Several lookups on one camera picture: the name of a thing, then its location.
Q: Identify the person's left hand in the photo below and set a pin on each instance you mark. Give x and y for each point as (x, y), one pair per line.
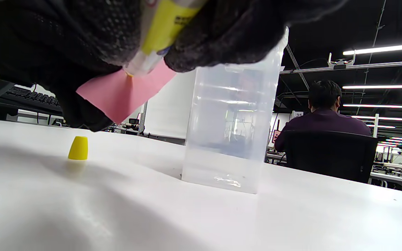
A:
(82, 111)

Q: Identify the person's right hand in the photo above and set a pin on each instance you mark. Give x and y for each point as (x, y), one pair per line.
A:
(47, 31)

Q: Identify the yellow glue cap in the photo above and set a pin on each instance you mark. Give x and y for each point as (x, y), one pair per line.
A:
(78, 149)

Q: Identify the pink paper card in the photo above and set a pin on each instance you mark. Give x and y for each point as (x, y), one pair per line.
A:
(124, 94)

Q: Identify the yellow liquid glue bottle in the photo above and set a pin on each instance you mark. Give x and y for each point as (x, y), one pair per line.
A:
(166, 24)

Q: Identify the clear plastic container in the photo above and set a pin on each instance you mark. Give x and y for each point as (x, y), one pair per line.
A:
(232, 122)

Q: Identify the black keyboard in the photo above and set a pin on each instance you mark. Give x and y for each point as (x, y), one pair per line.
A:
(30, 94)

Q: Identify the white partition panel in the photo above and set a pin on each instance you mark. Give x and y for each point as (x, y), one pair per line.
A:
(169, 108)

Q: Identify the pink sign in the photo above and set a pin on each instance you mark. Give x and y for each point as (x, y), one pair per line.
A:
(276, 136)

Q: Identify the small white sign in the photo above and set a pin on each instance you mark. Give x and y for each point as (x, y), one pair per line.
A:
(298, 114)

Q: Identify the row of ceiling light strips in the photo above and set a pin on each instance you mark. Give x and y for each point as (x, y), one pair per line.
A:
(379, 50)

